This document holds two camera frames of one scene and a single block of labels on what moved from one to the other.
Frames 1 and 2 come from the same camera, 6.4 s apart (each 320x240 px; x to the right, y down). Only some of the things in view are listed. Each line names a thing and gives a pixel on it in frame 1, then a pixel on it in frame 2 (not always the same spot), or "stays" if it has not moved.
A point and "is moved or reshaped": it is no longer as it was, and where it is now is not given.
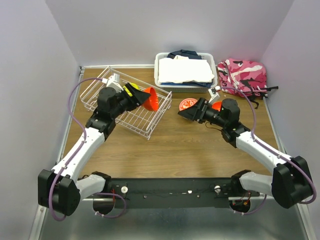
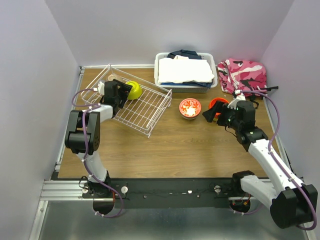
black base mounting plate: x=173 y=193 stays
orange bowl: x=152 y=105 is moved or reshaped
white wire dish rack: x=141 y=120 stays
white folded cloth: x=180 y=69 stays
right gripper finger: x=195 y=111 → x=210 y=114
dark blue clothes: x=191 y=55 stays
